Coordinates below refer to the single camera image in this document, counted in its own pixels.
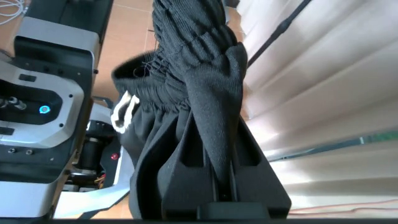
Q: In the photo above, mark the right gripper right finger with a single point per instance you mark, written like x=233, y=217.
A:
x=258, y=186

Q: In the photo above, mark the beige curtain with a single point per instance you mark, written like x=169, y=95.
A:
x=326, y=77

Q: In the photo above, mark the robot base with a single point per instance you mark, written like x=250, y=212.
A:
x=46, y=133

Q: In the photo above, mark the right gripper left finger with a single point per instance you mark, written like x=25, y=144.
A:
x=180, y=186

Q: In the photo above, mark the black shorts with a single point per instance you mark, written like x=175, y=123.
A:
x=199, y=46

